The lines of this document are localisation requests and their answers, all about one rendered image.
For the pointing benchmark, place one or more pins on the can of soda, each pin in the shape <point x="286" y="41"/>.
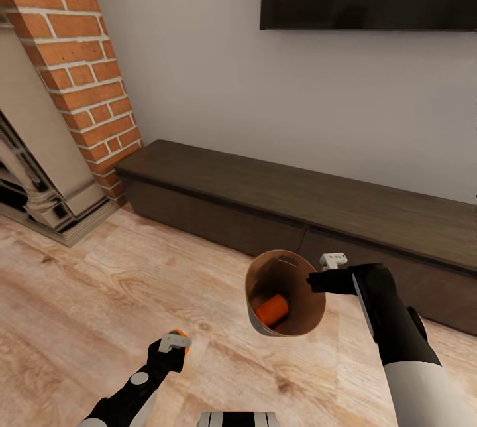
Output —
<point x="179" y="332"/>
<point x="272" y="311"/>

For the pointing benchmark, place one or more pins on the cabinet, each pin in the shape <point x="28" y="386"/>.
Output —
<point x="428" y="243"/>

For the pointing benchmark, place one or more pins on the wood fireplace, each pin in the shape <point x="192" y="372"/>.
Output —
<point x="45" y="183"/>

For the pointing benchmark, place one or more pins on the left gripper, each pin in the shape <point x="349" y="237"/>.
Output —
<point x="172" y="361"/>

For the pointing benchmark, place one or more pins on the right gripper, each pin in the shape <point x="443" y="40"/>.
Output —
<point x="326" y="281"/>

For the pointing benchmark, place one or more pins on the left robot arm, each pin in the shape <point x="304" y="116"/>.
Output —
<point x="132" y="404"/>

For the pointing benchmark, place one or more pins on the trash can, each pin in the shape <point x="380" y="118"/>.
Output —
<point x="267" y="277"/>

